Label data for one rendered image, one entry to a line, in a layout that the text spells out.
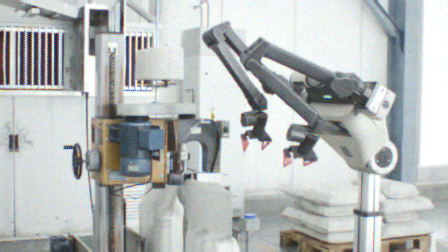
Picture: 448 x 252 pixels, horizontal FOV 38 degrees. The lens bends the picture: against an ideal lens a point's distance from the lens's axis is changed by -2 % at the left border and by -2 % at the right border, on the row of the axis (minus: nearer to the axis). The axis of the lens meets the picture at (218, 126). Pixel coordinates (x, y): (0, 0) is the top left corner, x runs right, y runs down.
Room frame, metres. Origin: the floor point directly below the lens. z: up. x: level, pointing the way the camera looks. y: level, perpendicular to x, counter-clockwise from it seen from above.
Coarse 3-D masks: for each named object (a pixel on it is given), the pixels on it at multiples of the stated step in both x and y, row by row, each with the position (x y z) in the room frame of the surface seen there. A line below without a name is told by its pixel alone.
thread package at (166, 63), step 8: (152, 48) 3.09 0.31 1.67; (160, 48) 3.07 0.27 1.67; (168, 48) 3.07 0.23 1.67; (176, 48) 3.08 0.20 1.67; (152, 56) 3.09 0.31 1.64; (160, 56) 3.07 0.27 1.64; (168, 56) 3.07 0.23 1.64; (176, 56) 3.08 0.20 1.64; (152, 64) 3.09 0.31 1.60; (160, 64) 3.07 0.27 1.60; (168, 64) 3.07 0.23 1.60; (176, 64) 3.08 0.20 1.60; (152, 72) 3.09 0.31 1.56; (160, 72) 3.07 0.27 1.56; (168, 72) 3.07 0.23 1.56; (176, 72) 3.08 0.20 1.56; (168, 80) 3.13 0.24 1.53
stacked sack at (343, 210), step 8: (296, 200) 6.27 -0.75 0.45; (304, 200) 6.12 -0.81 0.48; (312, 208) 5.96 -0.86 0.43; (320, 208) 5.81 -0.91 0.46; (336, 208) 5.81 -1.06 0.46; (344, 208) 5.84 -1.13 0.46; (352, 208) 5.86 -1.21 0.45; (328, 216) 5.79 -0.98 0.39; (336, 216) 5.81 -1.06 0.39; (344, 216) 5.83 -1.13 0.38
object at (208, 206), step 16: (192, 192) 3.14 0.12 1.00; (208, 192) 2.96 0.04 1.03; (224, 192) 2.88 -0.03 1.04; (192, 208) 3.13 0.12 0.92; (208, 208) 2.96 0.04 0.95; (224, 208) 2.88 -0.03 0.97; (192, 224) 3.12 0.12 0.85; (208, 224) 2.95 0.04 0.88; (224, 224) 2.88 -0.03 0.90; (192, 240) 3.07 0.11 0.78; (208, 240) 2.93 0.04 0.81; (224, 240) 2.88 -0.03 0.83
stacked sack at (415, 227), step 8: (392, 224) 6.04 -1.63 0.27; (400, 224) 6.07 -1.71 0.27; (408, 224) 6.09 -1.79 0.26; (416, 224) 6.10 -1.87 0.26; (424, 224) 6.14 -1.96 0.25; (384, 232) 5.92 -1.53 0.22; (392, 232) 5.95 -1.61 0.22; (400, 232) 5.99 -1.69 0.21; (408, 232) 6.03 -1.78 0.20; (416, 232) 6.06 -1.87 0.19; (424, 232) 6.10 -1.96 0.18; (432, 232) 6.14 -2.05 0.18
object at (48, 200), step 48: (0, 48) 5.63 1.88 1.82; (48, 48) 5.79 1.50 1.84; (144, 48) 6.16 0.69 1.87; (0, 96) 5.54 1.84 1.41; (48, 96) 5.71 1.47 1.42; (144, 96) 6.07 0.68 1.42; (0, 144) 5.54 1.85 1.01; (48, 144) 5.71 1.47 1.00; (0, 192) 5.54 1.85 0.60; (48, 192) 5.71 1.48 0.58; (0, 240) 5.55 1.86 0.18; (48, 240) 5.74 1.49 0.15
